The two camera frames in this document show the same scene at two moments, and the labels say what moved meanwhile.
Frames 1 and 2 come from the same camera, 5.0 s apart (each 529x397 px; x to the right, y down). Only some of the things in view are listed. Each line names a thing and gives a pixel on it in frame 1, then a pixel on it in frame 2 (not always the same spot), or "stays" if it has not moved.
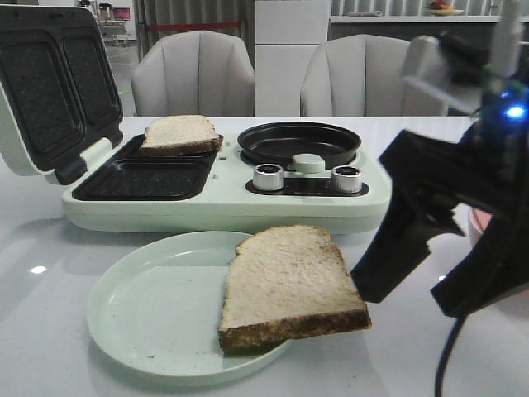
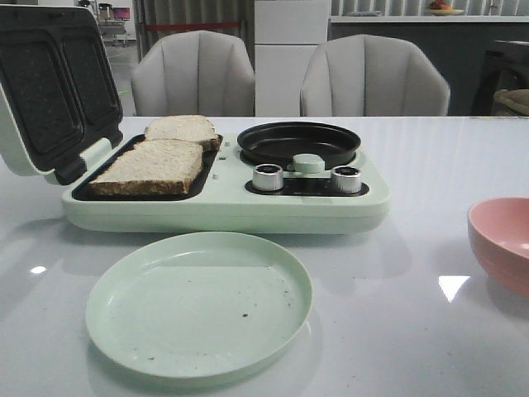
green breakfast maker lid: (59, 89) stays
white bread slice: (288, 282) to (159, 166)
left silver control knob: (268, 177) stays
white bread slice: (180, 135) stays
